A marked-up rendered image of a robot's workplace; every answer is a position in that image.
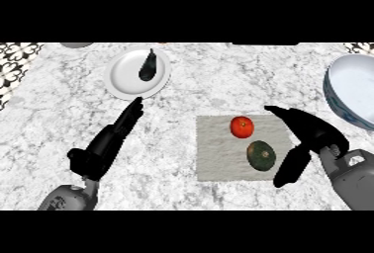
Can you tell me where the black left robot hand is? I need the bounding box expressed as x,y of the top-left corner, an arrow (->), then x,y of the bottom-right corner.
65,96 -> 145,182

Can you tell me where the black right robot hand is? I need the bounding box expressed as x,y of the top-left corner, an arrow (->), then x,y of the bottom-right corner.
263,105 -> 350,189

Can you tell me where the dark green round squash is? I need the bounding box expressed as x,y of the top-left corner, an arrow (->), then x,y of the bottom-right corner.
245,140 -> 278,172

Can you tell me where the white and blue bowl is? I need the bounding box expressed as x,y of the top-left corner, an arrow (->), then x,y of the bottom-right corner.
322,53 -> 374,130

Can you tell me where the grey cloth placemat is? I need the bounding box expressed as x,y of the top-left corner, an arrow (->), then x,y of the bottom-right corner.
194,115 -> 296,182

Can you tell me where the red tomato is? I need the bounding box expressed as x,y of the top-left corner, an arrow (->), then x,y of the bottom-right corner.
229,116 -> 256,139

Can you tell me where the white round plate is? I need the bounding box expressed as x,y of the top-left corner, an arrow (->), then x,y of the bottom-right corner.
103,45 -> 173,101

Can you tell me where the dark purple eggplant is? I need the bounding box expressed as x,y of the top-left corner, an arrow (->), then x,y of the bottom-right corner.
137,47 -> 160,82

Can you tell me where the grey round object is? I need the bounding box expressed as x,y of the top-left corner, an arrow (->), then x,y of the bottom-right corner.
61,42 -> 95,49

